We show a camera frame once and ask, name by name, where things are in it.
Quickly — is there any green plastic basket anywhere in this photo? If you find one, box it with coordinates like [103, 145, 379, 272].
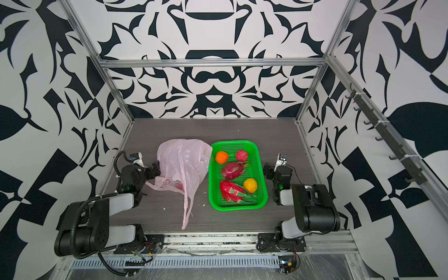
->
[208, 140, 268, 212]

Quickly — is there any yellow fruit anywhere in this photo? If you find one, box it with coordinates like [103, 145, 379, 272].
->
[243, 178, 258, 194]

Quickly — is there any pink dragon fruit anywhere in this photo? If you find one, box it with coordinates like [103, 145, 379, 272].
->
[221, 161, 251, 180]
[219, 181, 257, 205]

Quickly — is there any pink plastic bag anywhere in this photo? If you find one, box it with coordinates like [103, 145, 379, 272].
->
[145, 139, 212, 230]

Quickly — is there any orange fruit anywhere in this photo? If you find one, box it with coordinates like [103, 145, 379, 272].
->
[215, 151, 229, 165]

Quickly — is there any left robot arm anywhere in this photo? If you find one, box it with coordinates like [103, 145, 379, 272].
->
[54, 160, 161, 259]

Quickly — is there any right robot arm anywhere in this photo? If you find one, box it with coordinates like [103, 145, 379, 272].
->
[263, 163, 341, 241]

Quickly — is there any small circuit board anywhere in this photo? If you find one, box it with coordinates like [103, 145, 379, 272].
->
[279, 255, 301, 275]

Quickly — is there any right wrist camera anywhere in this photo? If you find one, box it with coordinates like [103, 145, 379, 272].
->
[274, 154, 287, 171]

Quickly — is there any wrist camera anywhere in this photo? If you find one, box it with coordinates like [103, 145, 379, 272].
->
[274, 154, 287, 171]
[128, 152, 146, 168]

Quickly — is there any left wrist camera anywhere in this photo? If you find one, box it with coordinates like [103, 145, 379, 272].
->
[128, 152, 146, 168]

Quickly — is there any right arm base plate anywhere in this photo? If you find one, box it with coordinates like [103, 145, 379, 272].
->
[255, 233, 306, 253]

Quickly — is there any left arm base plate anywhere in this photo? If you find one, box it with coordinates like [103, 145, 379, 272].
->
[113, 234, 165, 254]

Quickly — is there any black corrugated cable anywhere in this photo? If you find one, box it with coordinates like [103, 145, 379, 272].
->
[69, 150, 155, 277]

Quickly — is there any white slotted cable duct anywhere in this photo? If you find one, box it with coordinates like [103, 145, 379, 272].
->
[73, 255, 282, 270]

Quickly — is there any black wall hook rail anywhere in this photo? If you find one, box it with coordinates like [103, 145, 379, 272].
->
[346, 84, 428, 185]

